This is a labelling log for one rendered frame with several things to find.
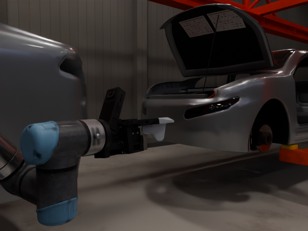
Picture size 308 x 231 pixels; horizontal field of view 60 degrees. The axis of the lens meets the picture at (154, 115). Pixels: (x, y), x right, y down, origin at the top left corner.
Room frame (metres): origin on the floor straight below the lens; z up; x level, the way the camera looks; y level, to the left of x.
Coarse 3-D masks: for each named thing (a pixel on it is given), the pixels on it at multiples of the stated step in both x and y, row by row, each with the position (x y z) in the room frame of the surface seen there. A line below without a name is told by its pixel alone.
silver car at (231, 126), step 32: (288, 64) 3.44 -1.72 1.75; (160, 96) 3.51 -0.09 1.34; (192, 96) 3.04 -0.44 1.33; (224, 96) 2.79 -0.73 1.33; (256, 96) 2.81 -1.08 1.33; (288, 96) 3.17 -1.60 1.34; (192, 128) 2.86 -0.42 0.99; (224, 128) 2.73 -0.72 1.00; (256, 128) 3.10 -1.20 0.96; (288, 128) 3.25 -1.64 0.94
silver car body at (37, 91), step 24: (0, 24) 1.45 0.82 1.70; (0, 48) 1.39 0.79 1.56; (24, 48) 1.46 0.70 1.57; (48, 48) 1.54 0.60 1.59; (72, 48) 1.68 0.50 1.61; (0, 72) 1.39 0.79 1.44; (24, 72) 1.45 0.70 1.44; (48, 72) 1.53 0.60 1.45; (72, 72) 1.85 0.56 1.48; (0, 96) 1.38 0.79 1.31; (24, 96) 1.45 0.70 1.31; (48, 96) 1.53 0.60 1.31; (72, 96) 1.63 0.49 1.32; (0, 120) 1.38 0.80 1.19; (24, 120) 1.45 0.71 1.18; (48, 120) 1.53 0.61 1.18; (72, 120) 1.62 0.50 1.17; (0, 192) 1.38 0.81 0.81
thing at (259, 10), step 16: (160, 0) 4.63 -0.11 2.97; (176, 0) 4.68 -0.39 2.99; (192, 0) 5.08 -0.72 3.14; (208, 0) 5.26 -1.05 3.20; (224, 0) 5.97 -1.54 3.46; (256, 0) 6.29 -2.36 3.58; (288, 0) 5.65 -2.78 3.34; (304, 0) 5.39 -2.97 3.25; (256, 16) 6.26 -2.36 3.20; (272, 16) 7.14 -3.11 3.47; (272, 32) 6.76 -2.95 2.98; (288, 32) 7.21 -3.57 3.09; (304, 32) 7.67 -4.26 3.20
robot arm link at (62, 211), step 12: (36, 168) 0.49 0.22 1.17; (72, 168) 0.50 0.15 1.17; (24, 180) 0.52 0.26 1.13; (36, 180) 0.49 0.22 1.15; (48, 180) 0.47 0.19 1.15; (60, 180) 0.48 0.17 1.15; (72, 180) 0.50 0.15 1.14; (24, 192) 0.52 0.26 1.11; (36, 192) 0.49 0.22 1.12; (48, 192) 0.47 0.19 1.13; (60, 192) 0.48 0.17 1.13; (72, 192) 0.50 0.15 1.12; (36, 204) 0.49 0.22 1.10; (48, 204) 0.47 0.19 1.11; (60, 204) 0.48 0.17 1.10; (72, 204) 0.50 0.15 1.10; (48, 216) 0.47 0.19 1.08; (60, 216) 0.48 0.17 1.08; (72, 216) 0.50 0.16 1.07
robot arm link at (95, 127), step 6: (84, 120) 0.55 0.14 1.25; (90, 120) 0.56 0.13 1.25; (96, 120) 0.57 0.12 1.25; (90, 126) 0.54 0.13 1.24; (96, 126) 0.55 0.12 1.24; (102, 126) 0.56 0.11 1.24; (90, 132) 0.53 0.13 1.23; (96, 132) 0.55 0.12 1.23; (102, 132) 0.55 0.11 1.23; (96, 138) 0.54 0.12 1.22; (102, 138) 0.55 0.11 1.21; (96, 144) 0.54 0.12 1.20; (102, 144) 0.56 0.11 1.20; (90, 150) 0.54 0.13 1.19; (96, 150) 0.55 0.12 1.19
